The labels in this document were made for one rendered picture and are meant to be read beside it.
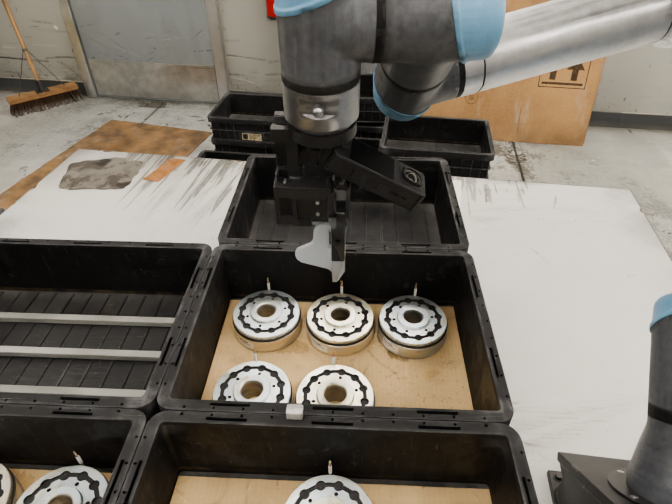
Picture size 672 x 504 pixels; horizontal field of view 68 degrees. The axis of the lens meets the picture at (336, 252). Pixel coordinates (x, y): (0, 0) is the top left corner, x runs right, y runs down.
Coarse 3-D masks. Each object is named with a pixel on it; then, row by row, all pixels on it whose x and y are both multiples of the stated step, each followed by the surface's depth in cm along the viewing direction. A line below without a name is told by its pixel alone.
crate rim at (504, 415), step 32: (384, 256) 77; (416, 256) 77; (448, 256) 76; (480, 288) 71; (192, 320) 66; (480, 320) 66; (352, 416) 55; (384, 416) 55; (416, 416) 55; (448, 416) 55; (480, 416) 55; (512, 416) 55
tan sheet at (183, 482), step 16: (192, 480) 59; (208, 480) 59; (224, 480) 59; (240, 480) 59; (256, 480) 59; (272, 480) 59; (288, 480) 59; (176, 496) 58; (192, 496) 58; (208, 496) 58; (224, 496) 58; (240, 496) 58; (256, 496) 58; (272, 496) 58; (288, 496) 58; (368, 496) 58; (384, 496) 58; (400, 496) 58; (416, 496) 58; (432, 496) 58; (448, 496) 58; (464, 496) 58; (480, 496) 58
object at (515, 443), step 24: (144, 432) 53; (360, 432) 54; (384, 432) 54; (408, 432) 53; (432, 432) 53; (456, 432) 53; (480, 432) 53; (504, 432) 53; (144, 456) 51; (528, 480) 49
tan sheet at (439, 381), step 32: (224, 320) 80; (448, 320) 79; (224, 352) 74; (256, 352) 74; (288, 352) 74; (320, 352) 74; (384, 352) 74; (448, 352) 74; (384, 384) 70; (416, 384) 70; (448, 384) 70
